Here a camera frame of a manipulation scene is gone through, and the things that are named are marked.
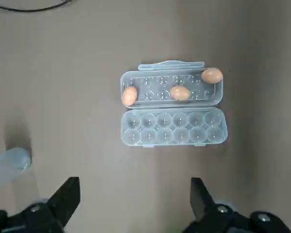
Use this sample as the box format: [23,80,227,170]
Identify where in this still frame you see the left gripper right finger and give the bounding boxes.
[190,177,291,233]

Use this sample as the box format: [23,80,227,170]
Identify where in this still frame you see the clear bottle blue cap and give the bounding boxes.
[0,147,33,195]

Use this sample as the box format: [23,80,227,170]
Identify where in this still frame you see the clear plastic egg carton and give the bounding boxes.
[120,60,230,149]

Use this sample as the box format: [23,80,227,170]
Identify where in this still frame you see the brown egg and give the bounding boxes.
[201,67,224,84]
[170,85,192,101]
[122,86,138,106]

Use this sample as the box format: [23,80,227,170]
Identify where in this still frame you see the long loose black cable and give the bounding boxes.
[0,0,75,13]

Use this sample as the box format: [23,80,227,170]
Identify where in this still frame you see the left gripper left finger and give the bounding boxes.
[0,176,81,233]

